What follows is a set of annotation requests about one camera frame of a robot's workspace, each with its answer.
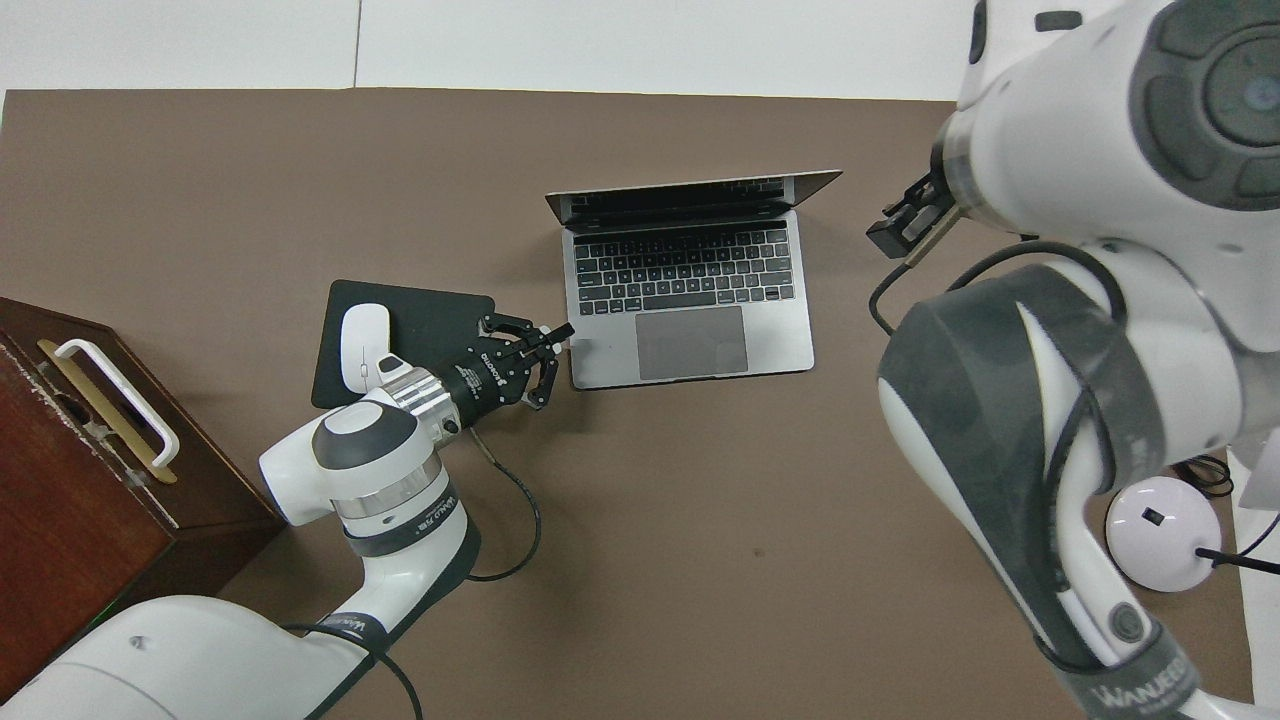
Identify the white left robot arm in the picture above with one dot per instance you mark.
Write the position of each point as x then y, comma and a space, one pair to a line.
380, 480

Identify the black mouse pad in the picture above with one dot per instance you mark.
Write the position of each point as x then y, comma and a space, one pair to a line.
440, 315

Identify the white computer mouse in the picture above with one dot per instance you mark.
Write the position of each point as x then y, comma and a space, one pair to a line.
360, 340

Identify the silver grey Apple laptop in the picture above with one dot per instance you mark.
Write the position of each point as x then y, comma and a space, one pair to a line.
600, 340

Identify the brown paper table mat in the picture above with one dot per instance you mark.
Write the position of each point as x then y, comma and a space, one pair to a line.
200, 200

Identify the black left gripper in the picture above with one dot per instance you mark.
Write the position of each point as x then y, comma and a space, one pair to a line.
480, 380

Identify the white desk lamp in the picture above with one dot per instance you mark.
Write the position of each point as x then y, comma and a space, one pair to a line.
1160, 535

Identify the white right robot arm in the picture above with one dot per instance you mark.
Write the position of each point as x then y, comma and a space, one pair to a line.
1080, 130

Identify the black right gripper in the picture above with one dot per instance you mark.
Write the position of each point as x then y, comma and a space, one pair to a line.
932, 198

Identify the dark brown wooden box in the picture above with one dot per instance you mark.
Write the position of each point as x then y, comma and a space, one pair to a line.
90, 540

